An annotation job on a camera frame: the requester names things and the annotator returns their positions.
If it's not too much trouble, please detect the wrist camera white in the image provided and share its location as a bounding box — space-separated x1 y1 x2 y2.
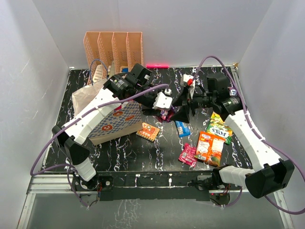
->
180 74 195 94
152 89 173 111

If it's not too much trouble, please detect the pink marker strip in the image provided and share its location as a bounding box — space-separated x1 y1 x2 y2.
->
146 64 169 69

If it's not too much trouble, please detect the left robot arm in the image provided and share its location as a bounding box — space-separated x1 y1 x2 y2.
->
52 64 168 190

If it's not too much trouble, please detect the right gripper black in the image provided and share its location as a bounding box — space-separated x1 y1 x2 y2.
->
170 87 216 123

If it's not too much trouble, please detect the pink candy pack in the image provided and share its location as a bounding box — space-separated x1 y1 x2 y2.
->
178 143 197 167

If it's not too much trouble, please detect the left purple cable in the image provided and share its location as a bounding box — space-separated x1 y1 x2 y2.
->
30 83 169 208

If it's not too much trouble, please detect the green Fox's candy bag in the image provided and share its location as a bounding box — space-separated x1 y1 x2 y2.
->
206 112 233 145

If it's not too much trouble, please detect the orange cracker pack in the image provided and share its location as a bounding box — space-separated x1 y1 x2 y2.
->
136 123 160 142

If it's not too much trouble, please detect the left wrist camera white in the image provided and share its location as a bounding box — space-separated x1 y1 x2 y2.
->
152 89 173 111

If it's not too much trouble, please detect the blue wafer bar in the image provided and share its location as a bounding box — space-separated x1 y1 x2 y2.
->
175 121 191 137

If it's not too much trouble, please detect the white paper sheet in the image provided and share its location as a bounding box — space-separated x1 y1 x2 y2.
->
92 64 107 83

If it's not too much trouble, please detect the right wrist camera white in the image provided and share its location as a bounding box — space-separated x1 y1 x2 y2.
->
180 74 195 94

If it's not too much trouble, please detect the white checkered paper bag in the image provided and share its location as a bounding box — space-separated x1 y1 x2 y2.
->
71 58 143 146

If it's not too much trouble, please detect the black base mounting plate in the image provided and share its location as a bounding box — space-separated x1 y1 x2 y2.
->
72 171 238 204

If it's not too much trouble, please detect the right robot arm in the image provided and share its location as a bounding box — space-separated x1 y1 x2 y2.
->
171 73 295 198

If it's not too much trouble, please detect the orange Fox's candy bag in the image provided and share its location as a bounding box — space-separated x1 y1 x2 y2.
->
194 131 225 167

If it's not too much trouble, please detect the orange plastic file organizer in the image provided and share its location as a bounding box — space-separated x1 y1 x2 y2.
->
83 31 144 85

